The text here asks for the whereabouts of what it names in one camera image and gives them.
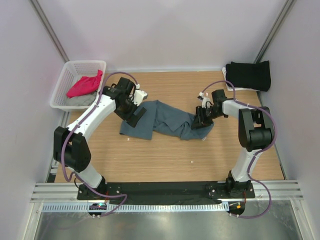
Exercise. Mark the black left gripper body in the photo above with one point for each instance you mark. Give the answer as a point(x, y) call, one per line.
point(128, 108)

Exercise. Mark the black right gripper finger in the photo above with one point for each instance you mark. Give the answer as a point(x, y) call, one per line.
point(205, 122)
point(198, 118)

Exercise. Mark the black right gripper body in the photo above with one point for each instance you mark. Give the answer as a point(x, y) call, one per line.
point(209, 113)

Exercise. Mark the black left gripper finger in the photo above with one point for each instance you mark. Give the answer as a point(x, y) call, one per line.
point(130, 119)
point(136, 117)

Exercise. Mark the teal blue t-shirt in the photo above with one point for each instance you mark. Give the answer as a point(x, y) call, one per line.
point(164, 119)

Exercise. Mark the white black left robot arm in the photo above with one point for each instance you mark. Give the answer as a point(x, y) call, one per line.
point(70, 144)

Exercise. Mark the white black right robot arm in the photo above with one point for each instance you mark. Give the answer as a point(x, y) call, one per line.
point(256, 132)

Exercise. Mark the grey t-shirt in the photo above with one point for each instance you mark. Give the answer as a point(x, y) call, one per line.
point(83, 100)

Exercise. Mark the pink t-shirt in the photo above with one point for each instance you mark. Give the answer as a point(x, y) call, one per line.
point(85, 85)

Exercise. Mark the folded black t-shirt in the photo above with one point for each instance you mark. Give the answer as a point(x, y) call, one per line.
point(255, 76)

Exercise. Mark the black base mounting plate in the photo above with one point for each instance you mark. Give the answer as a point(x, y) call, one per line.
point(178, 193)

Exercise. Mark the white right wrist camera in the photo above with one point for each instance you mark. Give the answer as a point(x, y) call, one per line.
point(205, 100)

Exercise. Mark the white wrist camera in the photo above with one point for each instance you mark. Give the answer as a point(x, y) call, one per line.
point(205, 100)
point(139, 96)

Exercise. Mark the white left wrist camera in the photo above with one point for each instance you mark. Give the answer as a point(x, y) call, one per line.
point(139, 96)

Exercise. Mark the aluminium frame rail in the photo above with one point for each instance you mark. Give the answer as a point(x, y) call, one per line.
point(67, 192)

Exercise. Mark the white slotted cable duct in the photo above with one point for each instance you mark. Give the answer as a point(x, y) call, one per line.
point(99, 207)

